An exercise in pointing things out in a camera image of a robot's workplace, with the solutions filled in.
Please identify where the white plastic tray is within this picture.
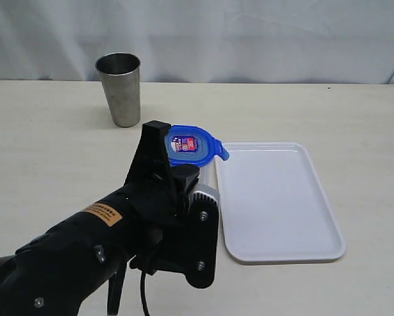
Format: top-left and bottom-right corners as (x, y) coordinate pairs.
(215, 142), (347, 265)

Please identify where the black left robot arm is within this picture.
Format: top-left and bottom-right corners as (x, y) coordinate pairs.
(0, 120), (220, 315)

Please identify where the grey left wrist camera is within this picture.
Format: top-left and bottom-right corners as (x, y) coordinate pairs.
(189, 183), (220, 206)

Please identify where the blue container lid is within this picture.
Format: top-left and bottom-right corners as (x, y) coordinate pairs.
(164, 125), (230, 167)

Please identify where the white backdrop curtain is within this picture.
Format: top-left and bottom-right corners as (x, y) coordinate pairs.
(0, 1), (394, 84)

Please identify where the stainless steel cup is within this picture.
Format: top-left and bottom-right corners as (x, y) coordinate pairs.
(95, 52), (141, 128)

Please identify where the clear plastic tall container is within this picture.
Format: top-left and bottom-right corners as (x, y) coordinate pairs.
(199, 158), (217, 188)

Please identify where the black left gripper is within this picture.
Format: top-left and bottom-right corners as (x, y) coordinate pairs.
(117, 120), (220, 288)

